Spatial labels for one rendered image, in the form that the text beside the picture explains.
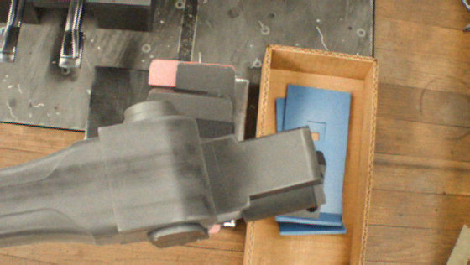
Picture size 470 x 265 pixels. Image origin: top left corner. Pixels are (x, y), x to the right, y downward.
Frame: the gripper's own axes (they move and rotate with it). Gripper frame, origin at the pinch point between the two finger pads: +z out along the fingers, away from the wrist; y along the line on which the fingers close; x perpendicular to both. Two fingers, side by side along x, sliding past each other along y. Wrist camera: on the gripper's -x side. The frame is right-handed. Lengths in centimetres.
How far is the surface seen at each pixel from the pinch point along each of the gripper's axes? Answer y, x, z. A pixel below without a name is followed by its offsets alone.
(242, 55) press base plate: 1.9, -4.9, 24.5
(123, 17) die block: 5.7, 8.4, 21.7
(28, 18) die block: 4.6, 20.0, 23.8
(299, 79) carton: 0.2, -11.3, 22.8
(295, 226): -13.2, -11.8, 13.2
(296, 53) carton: 4.0, -10.3, 18.0
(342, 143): -5.4, -16.3, 18.6
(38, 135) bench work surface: -7.8, 17.0, 19.0
